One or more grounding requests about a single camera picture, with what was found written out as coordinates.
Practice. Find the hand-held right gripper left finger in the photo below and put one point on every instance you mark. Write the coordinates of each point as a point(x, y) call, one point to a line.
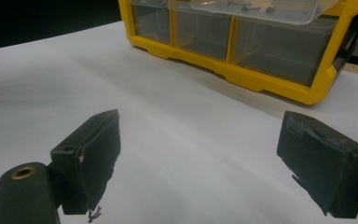
point(90, 155)

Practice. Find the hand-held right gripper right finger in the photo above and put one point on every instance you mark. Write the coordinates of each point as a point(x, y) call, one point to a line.
point(323, 168)

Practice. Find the yellow black drawer cabinet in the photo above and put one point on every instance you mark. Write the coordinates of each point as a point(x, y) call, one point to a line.
point(223, 70)

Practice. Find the clear plastic drawer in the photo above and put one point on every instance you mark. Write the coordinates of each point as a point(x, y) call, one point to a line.
point(292, 15)

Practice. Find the small metal screw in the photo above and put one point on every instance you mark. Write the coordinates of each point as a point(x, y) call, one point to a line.
point(245, 9)
point(270, 10)

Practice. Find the white table board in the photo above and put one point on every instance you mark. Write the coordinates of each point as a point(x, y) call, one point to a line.
point(183, 140)

